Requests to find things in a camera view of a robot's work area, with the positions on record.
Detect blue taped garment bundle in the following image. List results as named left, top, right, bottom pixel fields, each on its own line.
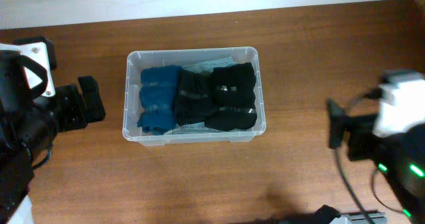
left=137, top=65, right=182, bottom=135

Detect black taped garment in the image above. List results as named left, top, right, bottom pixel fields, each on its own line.
left=205, top=62, right=257, bottom=131
left=173, top=70, right=218, bottom=126

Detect light blue jeans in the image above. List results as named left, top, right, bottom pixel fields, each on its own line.
left=165, top=56, right=237, bottom=135

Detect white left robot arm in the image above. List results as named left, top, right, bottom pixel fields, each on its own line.
left=1, top=51, right=106, bottom=223

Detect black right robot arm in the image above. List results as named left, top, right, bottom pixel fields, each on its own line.
left=326, top=98, right=424, bottom=223

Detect clear plastic storage bin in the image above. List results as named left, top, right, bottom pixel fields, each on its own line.
left=122, top=47, right=266, bottom=146

